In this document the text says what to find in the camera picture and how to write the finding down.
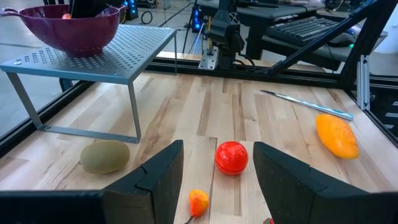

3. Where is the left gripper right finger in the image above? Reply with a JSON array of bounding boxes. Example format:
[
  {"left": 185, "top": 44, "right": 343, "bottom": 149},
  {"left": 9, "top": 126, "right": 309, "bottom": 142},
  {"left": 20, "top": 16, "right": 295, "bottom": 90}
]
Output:
[{"left": 252, "top": 141, "right": 398, "bottom": 224}]

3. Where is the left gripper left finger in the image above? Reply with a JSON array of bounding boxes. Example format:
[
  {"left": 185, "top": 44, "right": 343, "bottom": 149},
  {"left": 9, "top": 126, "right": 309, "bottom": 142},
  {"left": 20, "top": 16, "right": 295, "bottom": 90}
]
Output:
[{"left": 0, "top": 139, "right": 185, "bottom": 224}]

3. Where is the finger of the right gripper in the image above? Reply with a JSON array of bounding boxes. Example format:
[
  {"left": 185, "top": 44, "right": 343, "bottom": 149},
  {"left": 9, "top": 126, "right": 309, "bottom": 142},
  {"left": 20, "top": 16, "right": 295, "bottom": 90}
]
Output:
[
  {"left": 88, "top": 0, "right": 108, "bottom": 19},
  {"left": 70, "top": 0, "right": 90, "bottom": 19}
]

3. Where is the dark red bowl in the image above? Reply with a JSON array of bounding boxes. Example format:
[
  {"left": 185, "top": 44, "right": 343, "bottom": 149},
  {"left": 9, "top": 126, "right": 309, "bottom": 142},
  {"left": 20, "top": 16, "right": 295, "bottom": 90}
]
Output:
[{"left": 0, "top": 3, "right": 127, "bottom": 58}]

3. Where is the small orange toy peach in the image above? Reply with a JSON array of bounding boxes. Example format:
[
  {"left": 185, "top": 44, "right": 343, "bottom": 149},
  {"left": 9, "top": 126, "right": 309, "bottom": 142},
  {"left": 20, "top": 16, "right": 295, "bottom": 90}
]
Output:
[{"left": 185, "top": 189, "right": 210, "bottom": 224}]

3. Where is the brown toy kiwi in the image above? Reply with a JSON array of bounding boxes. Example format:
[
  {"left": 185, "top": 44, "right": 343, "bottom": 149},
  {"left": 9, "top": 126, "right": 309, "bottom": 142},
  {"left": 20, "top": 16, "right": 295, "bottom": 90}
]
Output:
[{"left": 80, "top": 139, "right": 131, "bottom": 175}]

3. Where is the red toy tomato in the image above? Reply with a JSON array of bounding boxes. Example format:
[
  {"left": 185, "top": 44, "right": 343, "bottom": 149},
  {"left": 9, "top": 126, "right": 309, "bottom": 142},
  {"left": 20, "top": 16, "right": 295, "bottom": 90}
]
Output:
[{"left": 214, "top": 141, "right": 249, "bottom": 177}]

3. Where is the black computer tower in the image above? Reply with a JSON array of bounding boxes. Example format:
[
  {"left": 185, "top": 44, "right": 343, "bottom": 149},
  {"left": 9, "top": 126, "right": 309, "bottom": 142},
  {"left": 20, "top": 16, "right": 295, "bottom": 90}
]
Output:
[
  {"left": 123, "top": 0, "right": 139, "bottom": 21},
  {"left": 191, "top": 4, "right": 205, "bottom": 34}
]

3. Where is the grey perforated metal shelf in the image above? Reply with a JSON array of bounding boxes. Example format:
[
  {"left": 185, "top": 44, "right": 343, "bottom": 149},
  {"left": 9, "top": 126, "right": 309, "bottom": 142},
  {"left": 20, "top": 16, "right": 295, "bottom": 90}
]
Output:
[{"left": 0, "top": 24, "right": 178, "bottom": 144}]

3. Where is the orange toy mango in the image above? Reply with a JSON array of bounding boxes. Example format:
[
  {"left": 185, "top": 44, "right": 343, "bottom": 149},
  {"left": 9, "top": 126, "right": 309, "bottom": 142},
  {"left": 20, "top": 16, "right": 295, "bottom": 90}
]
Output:
[{"left": 315, "top": 113, "right": 360, "bottom": 160}]

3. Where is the black computer mouse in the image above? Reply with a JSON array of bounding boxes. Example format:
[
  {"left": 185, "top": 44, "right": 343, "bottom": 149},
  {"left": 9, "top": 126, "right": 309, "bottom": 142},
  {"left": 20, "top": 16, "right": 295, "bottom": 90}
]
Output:
[{"left": 328, "top": 32, "right": 357, "bottom": 48}]

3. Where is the black computer keyboard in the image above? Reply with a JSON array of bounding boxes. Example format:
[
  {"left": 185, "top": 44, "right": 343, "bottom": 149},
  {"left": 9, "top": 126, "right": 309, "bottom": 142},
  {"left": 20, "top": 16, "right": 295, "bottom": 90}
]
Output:
[{"left": 266, "top": 16, "right": 341, "bottom": 47}]

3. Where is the dark computer desk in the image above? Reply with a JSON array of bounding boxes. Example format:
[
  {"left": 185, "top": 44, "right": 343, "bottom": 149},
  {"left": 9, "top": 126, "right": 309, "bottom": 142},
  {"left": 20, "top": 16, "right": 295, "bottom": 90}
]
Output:
[{"left": 195, "top": 0, "right": 389, "bottom": 71}]

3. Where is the toy knife with teal handle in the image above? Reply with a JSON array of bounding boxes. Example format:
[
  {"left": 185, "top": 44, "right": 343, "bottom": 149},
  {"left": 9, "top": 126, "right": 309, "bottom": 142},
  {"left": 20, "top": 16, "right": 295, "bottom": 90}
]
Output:
[{"left": 259, "top": 89, "right": 354, "bottom": 121}]

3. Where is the black aluminium table frame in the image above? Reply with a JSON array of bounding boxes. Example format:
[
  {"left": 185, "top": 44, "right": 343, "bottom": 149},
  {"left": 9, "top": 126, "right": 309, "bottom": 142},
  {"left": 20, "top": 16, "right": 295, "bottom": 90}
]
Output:
[{"left": 0, "top": 0, "right": 398, "bottom": 156}]

